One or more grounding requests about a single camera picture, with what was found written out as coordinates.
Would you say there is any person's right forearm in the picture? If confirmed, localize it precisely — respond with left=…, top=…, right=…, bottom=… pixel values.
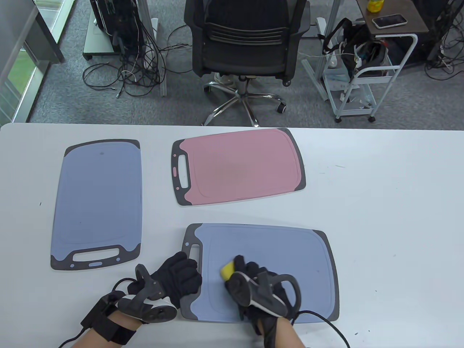
left=268, top=319, right=305, bottom=348

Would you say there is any black floor cable bundle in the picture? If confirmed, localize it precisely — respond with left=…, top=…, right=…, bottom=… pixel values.
left=424, top=0, right=464, bottom=80
left=83, top=22, right=192, bottom=98

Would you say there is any grey left hand controller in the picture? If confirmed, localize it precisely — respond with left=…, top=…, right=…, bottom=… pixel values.
left=117, top=264, right=178, bottom=323

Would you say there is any black office chair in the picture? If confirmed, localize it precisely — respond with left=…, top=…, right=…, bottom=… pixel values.
left=183, top=0, right=310, bottom=127

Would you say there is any pink cutting board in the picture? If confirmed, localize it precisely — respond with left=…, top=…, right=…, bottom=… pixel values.
left=171, top=128, right=307, bottom=207

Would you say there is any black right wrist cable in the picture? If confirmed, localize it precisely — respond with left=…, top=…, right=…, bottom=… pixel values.
left=294, top=311, right=350, bottom=348

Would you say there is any black bag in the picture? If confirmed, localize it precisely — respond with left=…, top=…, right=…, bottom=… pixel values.
left=322, top=17, right=390, bottom=78

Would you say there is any grey metal base plate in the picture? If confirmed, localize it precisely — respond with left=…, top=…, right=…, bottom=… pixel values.
left=83, top=14, right=116, bottom=60

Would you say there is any person's left hand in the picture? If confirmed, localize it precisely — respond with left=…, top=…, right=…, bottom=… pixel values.
left=127, top=251, right=203, bottom=308

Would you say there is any white smartphone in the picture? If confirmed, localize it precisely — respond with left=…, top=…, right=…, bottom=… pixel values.
left=372, top=14, right=408, bottom=29

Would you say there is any person's right hand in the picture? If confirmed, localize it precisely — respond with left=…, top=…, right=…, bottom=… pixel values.
left=224, top=255, right=301, bottom=336

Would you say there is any glass window panel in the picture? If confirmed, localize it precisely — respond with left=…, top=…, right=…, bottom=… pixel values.
left=0, top=40, right=51, bottom=124

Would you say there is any white desk leg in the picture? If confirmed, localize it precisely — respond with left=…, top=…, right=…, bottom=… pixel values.
left=138, top=0, right=167, bottom=96

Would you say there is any black left wrist camera strap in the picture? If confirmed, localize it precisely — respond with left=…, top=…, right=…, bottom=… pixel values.
left=80, top=292, right=136, bottom=345

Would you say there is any silver metal desk leg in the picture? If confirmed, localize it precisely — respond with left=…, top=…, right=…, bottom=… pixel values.
left=301, top=0, right=343, bottom=101

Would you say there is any white cart with brown top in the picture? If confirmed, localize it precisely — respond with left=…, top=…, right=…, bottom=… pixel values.
left=322, top=0, right=430, bottom=123

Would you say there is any grey hand controller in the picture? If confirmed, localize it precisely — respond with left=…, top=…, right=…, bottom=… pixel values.
left=228, top=272, right=301, bottom=319
left=117, top=264, right=178, bottom=323

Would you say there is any blue cutting board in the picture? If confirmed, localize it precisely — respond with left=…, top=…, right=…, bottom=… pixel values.
left=180, top=223, right=340, bottom=323
left=50, top=139, right=142, bottom=270

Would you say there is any black computer tower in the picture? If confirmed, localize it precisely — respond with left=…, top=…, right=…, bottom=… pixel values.
left=90, top=0, right=145, bottom=55

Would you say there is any grey right hand controller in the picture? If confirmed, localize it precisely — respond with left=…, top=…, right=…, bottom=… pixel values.
left=228, top=272, right=301, bottom=319

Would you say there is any yellow sponge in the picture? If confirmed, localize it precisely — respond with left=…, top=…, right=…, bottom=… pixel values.
left=220, top=262, right=237, bottom=281

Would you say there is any blue packet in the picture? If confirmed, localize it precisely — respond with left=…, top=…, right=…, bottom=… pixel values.
left=324, top=69, right=351, bottom=83

